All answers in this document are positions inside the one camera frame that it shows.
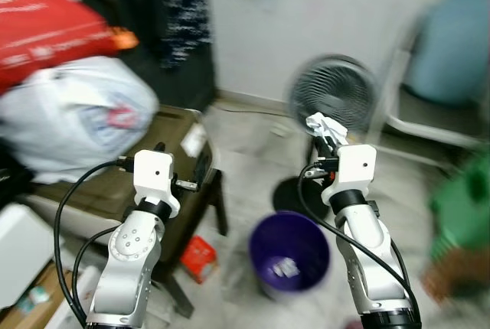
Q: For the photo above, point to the white tissue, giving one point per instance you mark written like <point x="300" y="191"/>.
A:
<point x="323" y="126"/>

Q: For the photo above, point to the black low table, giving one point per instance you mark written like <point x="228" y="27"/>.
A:
<point x="220" y="206"/>

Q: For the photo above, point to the grey standing fan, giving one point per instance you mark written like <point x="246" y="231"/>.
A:
<point x="337" y="92"/>

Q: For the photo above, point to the small red packet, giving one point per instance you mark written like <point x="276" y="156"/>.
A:
<point x="199" y="258"/>

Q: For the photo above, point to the brown storage box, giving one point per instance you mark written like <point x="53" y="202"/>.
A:
<point x="92" y="203"/>

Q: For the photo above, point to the white printed plastic bag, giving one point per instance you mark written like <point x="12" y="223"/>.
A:
<point x="69" y="115"/>

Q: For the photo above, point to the white folding chair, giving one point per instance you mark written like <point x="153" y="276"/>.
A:
<point x="429" y="118"/>

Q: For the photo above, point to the purple plastic bin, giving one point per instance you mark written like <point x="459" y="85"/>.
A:
<point x="268" y="252"/>

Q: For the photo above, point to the white paper trash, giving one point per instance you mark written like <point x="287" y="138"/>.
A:
<point x="287" y="267"/>

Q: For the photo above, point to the small orange item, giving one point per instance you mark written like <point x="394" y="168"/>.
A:
<point x="124" y="38"/>

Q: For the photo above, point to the black printed hanging clothing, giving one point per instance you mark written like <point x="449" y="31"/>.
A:
<point x="180" y="15"/>

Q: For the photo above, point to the green plastic stool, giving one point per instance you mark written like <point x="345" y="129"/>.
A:
<point x="467" y="199"/>

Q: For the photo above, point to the large red plastic pack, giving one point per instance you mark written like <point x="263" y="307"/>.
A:
<point x="46" y="30"/>

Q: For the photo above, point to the brown cardboard sheet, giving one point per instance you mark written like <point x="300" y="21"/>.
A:
<point x="15" y="317"/>

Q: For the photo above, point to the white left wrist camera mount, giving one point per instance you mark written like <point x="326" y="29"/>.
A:
<point x="153" y="172"/>

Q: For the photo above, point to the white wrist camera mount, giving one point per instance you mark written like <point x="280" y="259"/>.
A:
<point x="356" y="167"/>
<point x="153" y="172"/>

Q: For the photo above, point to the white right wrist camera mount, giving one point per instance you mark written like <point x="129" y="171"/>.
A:
<point x="356" y="167"/>

